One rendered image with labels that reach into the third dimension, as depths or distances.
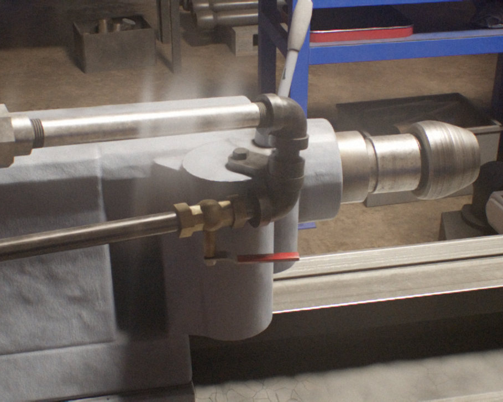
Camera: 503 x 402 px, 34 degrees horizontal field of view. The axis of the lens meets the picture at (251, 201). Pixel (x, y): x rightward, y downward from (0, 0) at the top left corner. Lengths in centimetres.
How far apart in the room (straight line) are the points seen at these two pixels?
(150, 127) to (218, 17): 418
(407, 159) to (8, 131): 46
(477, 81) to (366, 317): 348
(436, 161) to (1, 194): 45
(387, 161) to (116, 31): 376
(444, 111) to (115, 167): 251
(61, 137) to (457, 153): 46
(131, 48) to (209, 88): 55
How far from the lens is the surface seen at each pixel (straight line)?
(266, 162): 75
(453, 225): 275
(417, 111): 326
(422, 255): 125
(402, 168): 91
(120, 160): 80
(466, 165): 93
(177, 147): 80
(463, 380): 122
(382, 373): 121
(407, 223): 308
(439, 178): 92
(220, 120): 67
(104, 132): 63
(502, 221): 257
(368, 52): 280
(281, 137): 71
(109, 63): 462
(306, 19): 82
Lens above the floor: 148
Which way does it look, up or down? 28 degrees down
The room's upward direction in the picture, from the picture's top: straight up
